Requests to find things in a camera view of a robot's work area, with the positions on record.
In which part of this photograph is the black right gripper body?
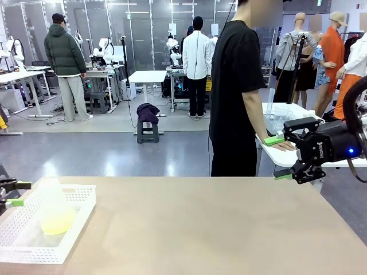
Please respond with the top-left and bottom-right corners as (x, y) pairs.
(296, 119), (364, 166)

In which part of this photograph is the conical flask with yellow liquid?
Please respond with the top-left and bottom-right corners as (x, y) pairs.
(38, 176), (77, 236)

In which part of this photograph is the person's right forearm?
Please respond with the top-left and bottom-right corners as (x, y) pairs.
(242, 90), (274, 146)

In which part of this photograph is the person's right hand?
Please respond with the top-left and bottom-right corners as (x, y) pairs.
(269, 141), (296, 153)

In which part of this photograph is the white side table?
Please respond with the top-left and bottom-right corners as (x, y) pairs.
(255, 102), (367, 176)

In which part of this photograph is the mannequin with orange trousers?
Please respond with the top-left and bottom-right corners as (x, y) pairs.
(334, 34), (367, 121)

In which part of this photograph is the black tripod stand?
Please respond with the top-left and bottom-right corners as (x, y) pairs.
(120, 36), (139, 129)
(286, 32), (307, 104)

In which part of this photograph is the mannequin in blue patterned dress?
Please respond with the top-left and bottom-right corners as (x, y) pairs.
(311, 14), (337, 87)

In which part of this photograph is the mannequin in grey jacket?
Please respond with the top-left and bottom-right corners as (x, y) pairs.
(275, 13), (319, 105)

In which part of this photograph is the person in black t-shirt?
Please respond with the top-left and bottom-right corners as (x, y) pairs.
(209, 0), (283, 178)

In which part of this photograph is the white lab desk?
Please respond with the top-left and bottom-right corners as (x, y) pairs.
(0, 70), (54, 119)

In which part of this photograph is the grey plastic step stool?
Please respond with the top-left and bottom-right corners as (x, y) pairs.
(136, 114), (165, 144)
(89, 92), (112, 115)

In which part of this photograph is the person in white jacket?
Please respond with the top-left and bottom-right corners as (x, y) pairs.
(182, 16), (213, 119)

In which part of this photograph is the person in green puffer jacket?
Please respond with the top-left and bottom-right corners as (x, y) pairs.
(44, 13), (95, 123)

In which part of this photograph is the white desk with robot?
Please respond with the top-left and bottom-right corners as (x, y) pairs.
(83, 64), (127, 112)

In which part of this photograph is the dark purple cloth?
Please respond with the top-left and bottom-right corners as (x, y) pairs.
(136, 103), (161, 125)

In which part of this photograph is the small white standing table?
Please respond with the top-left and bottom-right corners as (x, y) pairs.
(128, 70), (168, 117)

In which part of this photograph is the black sleeved cable bundle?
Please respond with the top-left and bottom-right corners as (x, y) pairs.
(342, 76), (367, 160)

